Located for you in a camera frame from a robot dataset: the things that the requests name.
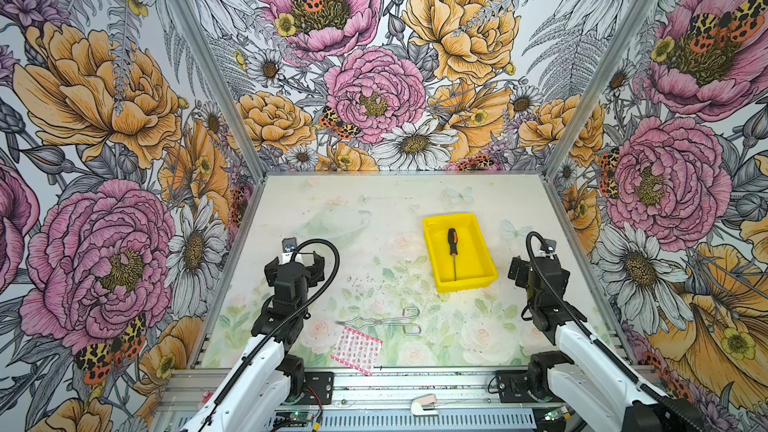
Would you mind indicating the orange black handled screwdriver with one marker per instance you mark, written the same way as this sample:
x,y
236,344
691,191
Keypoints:
x,y
452,238

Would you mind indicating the left green circuit board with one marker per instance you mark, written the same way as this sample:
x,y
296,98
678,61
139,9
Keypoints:
x,y
295,419

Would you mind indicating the pink white patterned cloth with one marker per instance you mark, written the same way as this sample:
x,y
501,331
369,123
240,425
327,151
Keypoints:
x,y
357,350

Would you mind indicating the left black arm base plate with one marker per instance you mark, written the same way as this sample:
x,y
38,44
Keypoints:
x,y
317,389

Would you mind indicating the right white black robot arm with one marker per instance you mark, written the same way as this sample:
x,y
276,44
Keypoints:
x,y
583,371

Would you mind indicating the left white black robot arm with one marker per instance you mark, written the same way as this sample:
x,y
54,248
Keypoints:
x,y
266,374

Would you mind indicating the white pink stapler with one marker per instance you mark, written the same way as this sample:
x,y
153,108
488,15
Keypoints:
x,y
424,406

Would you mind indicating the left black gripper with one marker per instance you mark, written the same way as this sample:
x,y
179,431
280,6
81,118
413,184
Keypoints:
x,y
315,272

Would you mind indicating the green circuit board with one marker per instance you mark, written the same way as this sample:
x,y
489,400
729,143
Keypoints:
x,y
560,413
295,419

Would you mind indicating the yellow plastic bin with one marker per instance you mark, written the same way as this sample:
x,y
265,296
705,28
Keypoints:
x,y
475,265

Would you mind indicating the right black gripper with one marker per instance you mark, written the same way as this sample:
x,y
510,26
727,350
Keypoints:
x,y
523,272

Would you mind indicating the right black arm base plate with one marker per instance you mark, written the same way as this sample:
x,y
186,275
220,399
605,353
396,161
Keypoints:
x,y
518,386

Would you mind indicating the right green circuit board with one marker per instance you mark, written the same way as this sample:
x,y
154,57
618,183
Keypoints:
x,y
560,413

